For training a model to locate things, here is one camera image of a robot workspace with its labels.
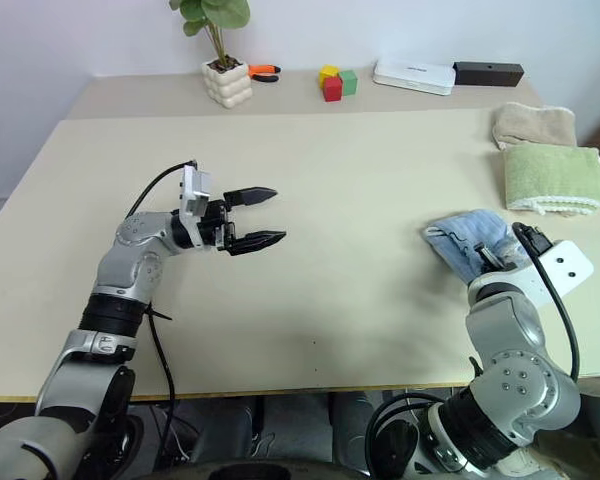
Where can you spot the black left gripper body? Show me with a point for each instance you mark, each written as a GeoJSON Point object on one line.
{"type": "Point", "coordinates": [217, 227]}

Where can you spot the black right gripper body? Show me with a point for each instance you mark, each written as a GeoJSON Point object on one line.
{"type": "Point", "coordinates": [492, 265]}

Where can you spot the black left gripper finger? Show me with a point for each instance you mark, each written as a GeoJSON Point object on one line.
{"type": "Point", "coordinates": [257, 242]}
{"type": "Point", "coordinates": [252, 196]}

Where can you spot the light blue towel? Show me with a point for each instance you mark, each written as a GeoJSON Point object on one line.
{"type": "Point", "coordinates": [460, 240]}

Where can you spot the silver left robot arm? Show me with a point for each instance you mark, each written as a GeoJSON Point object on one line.
{"type": "Point", "coordinates": [125, 265]}

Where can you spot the green folded towel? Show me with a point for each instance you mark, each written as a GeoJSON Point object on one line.
{"type": "Point", "coordinates": [550, 177]}

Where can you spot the beige folded towel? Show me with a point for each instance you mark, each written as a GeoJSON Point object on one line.
{"type": "Point", "coordinates": [535, 125]}

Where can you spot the cream bubble plant pot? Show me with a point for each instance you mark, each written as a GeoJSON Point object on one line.
{"type": "Point", "coordinates": [227, 85]}

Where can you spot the red wooden cube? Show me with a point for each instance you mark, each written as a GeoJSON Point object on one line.
{"type": "Point", "coordinates": [332, 90]}

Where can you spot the yellow wooden cube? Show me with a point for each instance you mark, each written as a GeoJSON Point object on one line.
{"type": "Point", "coordinates": [328, 72]}

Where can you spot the green wooden cube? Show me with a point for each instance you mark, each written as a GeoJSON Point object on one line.
{"type": "Point", "coordinates": [349, 83]}

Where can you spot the dark grey rounded shape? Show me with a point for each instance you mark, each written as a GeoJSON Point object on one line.
{"type": "Point", "coordinates": [220, 425]}
{"type": "Point", "coordinates": [352, 430]}

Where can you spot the green leafy plant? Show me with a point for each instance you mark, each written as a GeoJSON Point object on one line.
{"type": "Point", "coordinates": [220, 12]}

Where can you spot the dark brown long box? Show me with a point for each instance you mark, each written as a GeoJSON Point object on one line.
{"type": "Point", "coordinates": [487, 74]}

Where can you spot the white flat box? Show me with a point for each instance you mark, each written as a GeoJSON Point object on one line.
{"type": "Point", "coordinates": [412, 77]}

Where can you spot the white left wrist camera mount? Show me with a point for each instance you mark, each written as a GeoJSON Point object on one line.
{"type": "Point", "coordinates": [192, 200]}

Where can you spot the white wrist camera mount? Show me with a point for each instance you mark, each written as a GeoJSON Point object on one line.
{"type": "Point", "coordinates": [562, 265]}
{"type": "Point", "coordinates": [192, 200]}

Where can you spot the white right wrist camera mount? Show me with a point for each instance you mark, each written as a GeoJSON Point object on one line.
{"type": "Point", "coordinates": [562, 265]}

